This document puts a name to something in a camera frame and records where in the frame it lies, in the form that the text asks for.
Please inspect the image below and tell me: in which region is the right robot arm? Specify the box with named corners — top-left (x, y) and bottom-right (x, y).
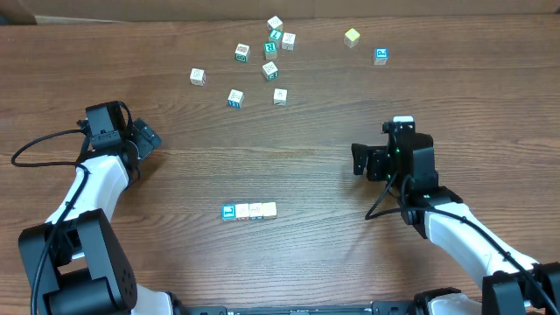
top-left (351, 143), bottom-right (559, 314)

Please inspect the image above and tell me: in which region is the green B wooden block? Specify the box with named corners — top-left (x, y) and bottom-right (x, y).
top-left (234, 43), bottom-right (250, 63)

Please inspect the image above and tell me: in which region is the white X wooden block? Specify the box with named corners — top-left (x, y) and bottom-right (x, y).
top-left (281, 32), bottom-right (296, 51)

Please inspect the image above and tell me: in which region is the red-edged wooden block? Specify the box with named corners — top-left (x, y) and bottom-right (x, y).
top-left (221, 205), bottom-right (237, 221)

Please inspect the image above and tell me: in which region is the green L wooden block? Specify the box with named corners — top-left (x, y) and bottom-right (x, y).
top-left (268, 29), bottom-right (284, 46)

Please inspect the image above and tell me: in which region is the blue-edged wooden block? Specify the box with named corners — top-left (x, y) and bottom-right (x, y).
top-left (227, 89), bottom-right (244, 109)

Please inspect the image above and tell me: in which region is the yellow block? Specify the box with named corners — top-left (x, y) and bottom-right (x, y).
top-left (344, 28), bottom-right (361, 48)
top-left (262, 202), bottom-right (277, 219)

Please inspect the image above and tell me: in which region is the green R wooden block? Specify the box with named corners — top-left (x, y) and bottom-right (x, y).
top-left (263, 42), bottom-right (277, 60)

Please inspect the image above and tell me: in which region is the plain A wooden block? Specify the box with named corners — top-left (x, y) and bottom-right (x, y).
top-left (273, 88), bottom-right (288, 106)

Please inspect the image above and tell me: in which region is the red picture wooden block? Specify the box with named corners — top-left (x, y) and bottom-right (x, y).
top-left (235, 203), bottom-right (250, 221)

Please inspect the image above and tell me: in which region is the green-edged wooden block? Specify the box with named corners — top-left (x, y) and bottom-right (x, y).
top-left (262, 61), bottom-right (279, 81)

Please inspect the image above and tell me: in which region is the blue-sided wooden block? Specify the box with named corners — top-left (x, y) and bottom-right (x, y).
top-left (248, 203), bottom-right (263, 220)

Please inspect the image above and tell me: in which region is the top white wooden block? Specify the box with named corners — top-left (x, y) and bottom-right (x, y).
top-left (267, 16), bottom-right (284, 31)

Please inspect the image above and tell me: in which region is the red S wooden block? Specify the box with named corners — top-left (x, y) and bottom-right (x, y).
top-left (190, 68), bottom-right (207, 86)

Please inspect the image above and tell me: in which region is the blue P wooden block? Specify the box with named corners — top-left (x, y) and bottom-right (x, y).
top-left (373, 47), bottom-right (389, 66)

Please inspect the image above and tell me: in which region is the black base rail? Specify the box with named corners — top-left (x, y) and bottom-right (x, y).
top-left (183, 299), bottom-right (494, 315)

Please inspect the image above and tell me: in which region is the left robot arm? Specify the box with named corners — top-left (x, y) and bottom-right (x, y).
top-left (18, 116), bottom-right (183, 315)

